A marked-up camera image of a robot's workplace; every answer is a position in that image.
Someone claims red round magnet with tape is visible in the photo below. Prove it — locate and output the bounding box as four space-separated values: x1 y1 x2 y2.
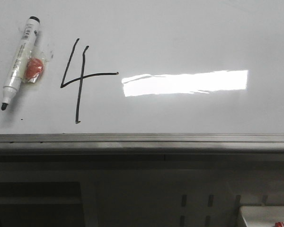
22 46 47 83

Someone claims white whiteboard marker pen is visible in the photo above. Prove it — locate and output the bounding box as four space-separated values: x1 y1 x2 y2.
1 16 40 111

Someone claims white whiteboard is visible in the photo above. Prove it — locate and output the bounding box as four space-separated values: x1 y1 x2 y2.
0 0 284 134

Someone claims small red object in bin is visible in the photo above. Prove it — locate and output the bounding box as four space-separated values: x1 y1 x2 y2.
275 222 284 227

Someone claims grey aluminium whiteboard tray rail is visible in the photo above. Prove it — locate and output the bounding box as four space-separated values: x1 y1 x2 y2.
0 133 284 156

